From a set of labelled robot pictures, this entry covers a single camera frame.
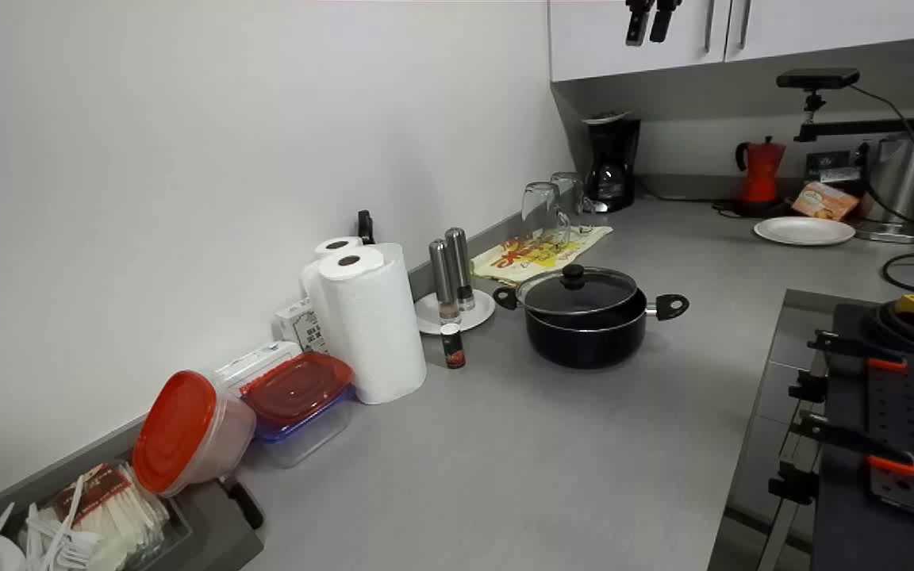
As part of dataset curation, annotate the small red-brown bottle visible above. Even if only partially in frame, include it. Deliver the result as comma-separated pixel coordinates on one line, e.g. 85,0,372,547
441,328,470,370

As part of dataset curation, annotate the white cabinet door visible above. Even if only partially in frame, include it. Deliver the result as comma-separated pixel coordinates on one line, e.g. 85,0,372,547
728,0,914,64
546,0,732,84

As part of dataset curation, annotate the steel pepper grinder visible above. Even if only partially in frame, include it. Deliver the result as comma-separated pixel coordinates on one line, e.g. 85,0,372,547
427,238,461,321
446,224,478,309

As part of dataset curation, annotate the packed plastic cutlery bundle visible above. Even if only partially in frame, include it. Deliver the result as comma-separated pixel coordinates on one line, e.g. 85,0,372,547
20,459,175,571

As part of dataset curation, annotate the white paper towel roll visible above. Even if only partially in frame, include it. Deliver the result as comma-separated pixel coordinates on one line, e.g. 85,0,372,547
300,230,368,309
315,241,431,408

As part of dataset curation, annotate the glass pot lid black knob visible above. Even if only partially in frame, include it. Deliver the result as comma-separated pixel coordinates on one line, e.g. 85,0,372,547
519,260,649,323

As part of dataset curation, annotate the black coffee maker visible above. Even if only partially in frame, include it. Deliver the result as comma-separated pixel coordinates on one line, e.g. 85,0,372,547
581,112,646,220

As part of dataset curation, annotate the white wall outlet box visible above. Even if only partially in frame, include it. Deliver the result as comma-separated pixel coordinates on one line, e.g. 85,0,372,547
269,299,330,354

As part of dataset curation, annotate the orange snack packet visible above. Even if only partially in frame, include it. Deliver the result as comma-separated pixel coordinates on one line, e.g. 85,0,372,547
792,176,863,224

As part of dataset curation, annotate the white flat box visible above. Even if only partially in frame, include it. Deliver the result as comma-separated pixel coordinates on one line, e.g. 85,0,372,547
211,340,302,389

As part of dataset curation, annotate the printed yellow dish towel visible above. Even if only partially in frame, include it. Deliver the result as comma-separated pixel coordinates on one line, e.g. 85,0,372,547
470,222,615,289

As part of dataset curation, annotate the round container red lid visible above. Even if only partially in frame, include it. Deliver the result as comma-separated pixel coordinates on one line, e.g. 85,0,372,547
131,368,260,501

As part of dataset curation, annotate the black camera cable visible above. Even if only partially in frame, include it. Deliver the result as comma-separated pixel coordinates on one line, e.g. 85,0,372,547
849,83,914,206

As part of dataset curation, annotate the black camera on mount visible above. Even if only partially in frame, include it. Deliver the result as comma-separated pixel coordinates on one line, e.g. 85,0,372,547
776,66,863,94

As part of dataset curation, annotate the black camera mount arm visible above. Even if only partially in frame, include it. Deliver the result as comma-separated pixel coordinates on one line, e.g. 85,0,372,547
794,88,914,146

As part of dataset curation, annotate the red moka pot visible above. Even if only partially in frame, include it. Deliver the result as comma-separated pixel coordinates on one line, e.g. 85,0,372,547
732,133,792,209

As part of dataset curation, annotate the white dinner plate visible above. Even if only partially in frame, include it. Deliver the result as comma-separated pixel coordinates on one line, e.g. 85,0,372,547
750,213,859,250

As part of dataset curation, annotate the rectangular container red lid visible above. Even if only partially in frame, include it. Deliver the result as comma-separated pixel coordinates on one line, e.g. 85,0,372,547
238,350,358,473

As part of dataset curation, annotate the small white saucer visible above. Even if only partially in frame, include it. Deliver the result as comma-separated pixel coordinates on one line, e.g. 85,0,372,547
413,284,501,340

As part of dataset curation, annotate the stainless steel kettle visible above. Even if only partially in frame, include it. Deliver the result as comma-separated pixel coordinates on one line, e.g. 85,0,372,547
859,133,914,244

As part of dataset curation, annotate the black cooking pot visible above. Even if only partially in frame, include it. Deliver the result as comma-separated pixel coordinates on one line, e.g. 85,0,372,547
492,264,693,370

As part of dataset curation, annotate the upturned drinking glass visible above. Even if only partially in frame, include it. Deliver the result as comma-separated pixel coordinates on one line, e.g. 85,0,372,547
522,176,568,222

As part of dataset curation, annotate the silver cabinet handle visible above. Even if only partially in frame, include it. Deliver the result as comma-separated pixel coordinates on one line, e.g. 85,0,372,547
697,0,722,58
728,0,751,59

